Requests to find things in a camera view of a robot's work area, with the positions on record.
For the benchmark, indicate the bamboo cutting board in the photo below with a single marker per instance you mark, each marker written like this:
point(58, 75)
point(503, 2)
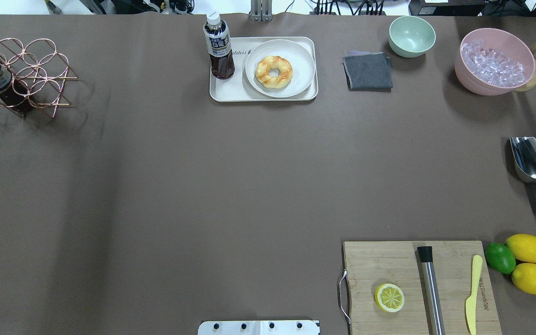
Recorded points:
point(372, 263)

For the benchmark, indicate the steel muddler black tip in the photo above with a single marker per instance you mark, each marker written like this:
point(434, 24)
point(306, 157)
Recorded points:
point(425, 254)

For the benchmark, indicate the green lime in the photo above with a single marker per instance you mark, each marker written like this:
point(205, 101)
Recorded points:
point(500, 258)

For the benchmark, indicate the glazed braided donut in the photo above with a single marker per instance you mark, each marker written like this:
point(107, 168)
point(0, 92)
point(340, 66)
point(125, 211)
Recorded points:
point(274, 72)

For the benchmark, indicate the pink bowl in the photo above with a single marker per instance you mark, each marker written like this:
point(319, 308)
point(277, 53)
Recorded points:
point(514, 48)

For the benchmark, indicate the white rectangular tray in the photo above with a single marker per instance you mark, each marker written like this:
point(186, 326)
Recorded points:
point(238, 89)

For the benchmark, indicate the clear ice cubes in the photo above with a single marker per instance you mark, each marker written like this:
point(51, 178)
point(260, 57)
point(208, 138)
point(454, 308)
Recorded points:
point(492, 65)

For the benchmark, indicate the yellow lemon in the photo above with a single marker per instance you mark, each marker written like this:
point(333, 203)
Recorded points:
point(523, 247)
point(524, 277)

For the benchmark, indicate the folded grey cloth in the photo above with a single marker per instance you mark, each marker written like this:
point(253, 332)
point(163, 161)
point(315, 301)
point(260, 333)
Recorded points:
point(368, 71)

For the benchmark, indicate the copper wire bottle rack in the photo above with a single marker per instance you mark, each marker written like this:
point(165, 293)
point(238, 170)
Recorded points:
point(39, 76)

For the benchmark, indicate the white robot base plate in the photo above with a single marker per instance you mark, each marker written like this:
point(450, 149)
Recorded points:
point(260, 327)

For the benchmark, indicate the lower yellow lemon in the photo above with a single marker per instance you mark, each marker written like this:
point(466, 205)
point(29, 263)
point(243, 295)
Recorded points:
point(524, 277)

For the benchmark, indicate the upper yellow lemon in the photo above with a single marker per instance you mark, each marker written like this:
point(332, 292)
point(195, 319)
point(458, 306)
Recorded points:
point(523, 247)

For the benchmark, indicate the grey metal mount bracket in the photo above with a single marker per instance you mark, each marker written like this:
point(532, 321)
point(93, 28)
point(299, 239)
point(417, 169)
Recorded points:
point(261, 10)

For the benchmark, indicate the round wooden coaster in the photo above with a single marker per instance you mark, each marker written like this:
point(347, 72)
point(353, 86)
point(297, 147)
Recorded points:
point(530, 84)

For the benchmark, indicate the yellow plastic knife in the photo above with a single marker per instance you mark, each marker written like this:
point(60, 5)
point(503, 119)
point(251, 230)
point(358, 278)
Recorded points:
point(471, 301)

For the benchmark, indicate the mint green bowl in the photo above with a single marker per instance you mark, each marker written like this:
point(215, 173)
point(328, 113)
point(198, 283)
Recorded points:
point(411, 36)

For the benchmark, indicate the white round plate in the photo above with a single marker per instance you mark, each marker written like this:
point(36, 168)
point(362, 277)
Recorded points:
point(301, 60)

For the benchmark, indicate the upright tea bottle on tray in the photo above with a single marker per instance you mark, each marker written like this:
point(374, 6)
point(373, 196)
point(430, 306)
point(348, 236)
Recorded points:
point(219, 46)

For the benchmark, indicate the halved lemon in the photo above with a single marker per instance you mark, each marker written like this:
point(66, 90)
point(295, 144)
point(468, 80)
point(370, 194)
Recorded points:
point(389, 297)

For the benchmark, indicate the stainless steel scoop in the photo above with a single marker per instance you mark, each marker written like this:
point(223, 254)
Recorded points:
point(524, 157)

